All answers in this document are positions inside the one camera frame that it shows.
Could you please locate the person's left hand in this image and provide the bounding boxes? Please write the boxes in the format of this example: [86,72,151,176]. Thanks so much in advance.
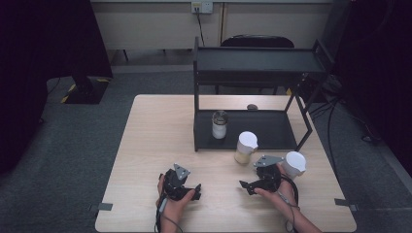
[155,174,196,216]

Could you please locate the large black curtain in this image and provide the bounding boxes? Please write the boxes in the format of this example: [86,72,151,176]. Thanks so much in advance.
[0,0,114,176]

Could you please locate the black socket cable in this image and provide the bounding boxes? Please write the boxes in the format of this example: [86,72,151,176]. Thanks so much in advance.
[194,8,206,48]

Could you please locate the glass jar with yellow grains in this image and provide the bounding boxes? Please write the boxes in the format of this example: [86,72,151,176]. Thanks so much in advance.
[233,130,259,165]

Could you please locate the black stand base yellow stripes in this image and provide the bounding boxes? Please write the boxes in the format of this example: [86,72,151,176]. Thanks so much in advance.
[60,76,112,106]

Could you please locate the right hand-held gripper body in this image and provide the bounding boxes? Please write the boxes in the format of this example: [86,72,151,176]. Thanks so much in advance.
[253,154,286,193]

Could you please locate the person's right hand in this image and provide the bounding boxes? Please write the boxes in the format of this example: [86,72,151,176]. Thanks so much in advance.
[254,163,301,214]

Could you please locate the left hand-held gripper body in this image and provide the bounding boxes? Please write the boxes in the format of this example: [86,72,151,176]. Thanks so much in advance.
[160,162,197,202]

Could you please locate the narrow black curtain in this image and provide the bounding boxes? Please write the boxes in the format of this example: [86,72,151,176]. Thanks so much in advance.
[333,0,412,178]

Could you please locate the black metal shelf rack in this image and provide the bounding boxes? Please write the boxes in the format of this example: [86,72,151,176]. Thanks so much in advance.
[192,36,334,153]

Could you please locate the glass jar with white contents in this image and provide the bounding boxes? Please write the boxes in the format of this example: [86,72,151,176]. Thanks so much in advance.
[212,110,229,140]

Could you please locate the black floor cable with plug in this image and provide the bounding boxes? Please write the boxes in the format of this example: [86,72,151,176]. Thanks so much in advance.
[336,100,379,144]

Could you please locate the black chair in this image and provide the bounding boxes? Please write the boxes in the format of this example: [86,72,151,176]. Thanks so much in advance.
[214,34,295,95]

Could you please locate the white-lidded jar with brown contents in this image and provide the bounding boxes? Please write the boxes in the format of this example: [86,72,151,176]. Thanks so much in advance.
[282,150,307,180]

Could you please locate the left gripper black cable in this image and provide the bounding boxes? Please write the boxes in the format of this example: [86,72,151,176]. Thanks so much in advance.
[154,193,183,233]

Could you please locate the white wall socket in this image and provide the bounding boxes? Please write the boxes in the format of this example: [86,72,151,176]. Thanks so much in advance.
[190,1,214,15]

